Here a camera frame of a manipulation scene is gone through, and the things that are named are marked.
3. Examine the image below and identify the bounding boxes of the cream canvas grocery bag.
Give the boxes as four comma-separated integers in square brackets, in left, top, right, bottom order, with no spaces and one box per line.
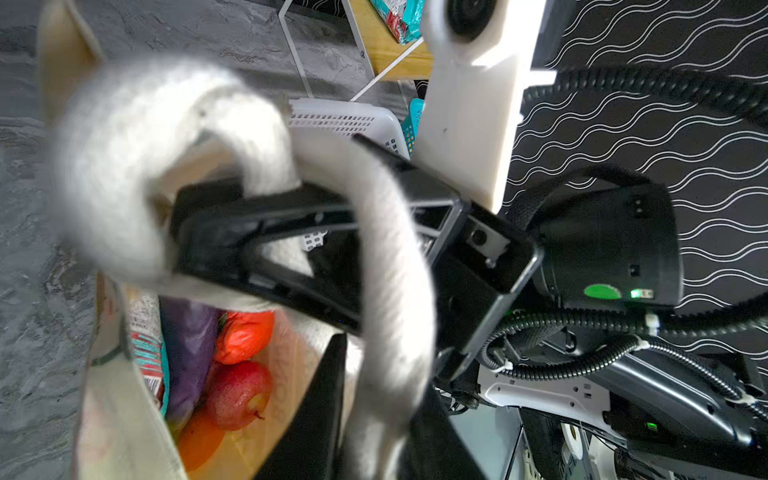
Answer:
[37,1,436,479]

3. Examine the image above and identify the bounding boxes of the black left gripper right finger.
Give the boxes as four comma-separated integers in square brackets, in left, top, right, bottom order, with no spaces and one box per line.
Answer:
[398,386,485,480]

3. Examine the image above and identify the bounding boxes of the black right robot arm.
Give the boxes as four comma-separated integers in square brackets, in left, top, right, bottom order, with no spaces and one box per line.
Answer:
[170,66,767,479]

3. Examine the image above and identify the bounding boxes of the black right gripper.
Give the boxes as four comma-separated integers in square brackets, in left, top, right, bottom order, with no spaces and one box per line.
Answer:
[353,134,543,381]

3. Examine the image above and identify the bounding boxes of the teal pink snack bag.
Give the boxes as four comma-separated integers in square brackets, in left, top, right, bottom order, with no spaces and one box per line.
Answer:
[123,287,170,415]

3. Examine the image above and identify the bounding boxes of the teal snack bag lower shelf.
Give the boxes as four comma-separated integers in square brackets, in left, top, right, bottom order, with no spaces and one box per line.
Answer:
[370,0,425,45]

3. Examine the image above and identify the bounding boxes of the red bell pepper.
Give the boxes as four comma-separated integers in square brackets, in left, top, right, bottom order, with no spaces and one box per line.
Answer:
[213,311,275,365]

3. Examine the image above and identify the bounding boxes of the teal plastic basket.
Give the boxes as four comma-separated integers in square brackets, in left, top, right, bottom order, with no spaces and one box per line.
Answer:
[401,98,424,154]

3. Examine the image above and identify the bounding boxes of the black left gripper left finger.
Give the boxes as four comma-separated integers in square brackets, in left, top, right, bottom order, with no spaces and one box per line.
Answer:
[255,334,348,480]

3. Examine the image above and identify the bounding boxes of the purple eggplant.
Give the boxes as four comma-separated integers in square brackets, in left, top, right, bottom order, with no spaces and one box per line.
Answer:
[159,297,220,430]

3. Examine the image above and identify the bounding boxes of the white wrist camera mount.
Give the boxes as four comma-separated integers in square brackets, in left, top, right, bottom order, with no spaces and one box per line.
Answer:
[413,1,557,212]

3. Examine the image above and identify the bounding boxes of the white plastic basket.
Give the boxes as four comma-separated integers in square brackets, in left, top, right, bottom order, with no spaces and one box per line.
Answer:
[288,98,410,159]

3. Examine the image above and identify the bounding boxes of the orange tangerine with leaves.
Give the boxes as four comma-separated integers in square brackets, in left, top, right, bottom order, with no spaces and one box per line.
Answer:
[177,409,226,472]

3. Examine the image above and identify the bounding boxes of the red apple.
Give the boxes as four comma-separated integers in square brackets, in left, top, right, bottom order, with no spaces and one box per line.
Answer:
[205,361,274,431]

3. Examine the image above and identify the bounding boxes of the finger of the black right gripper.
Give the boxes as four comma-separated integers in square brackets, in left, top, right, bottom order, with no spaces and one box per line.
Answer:
[176,234,361,333]
[170,176,462,247]

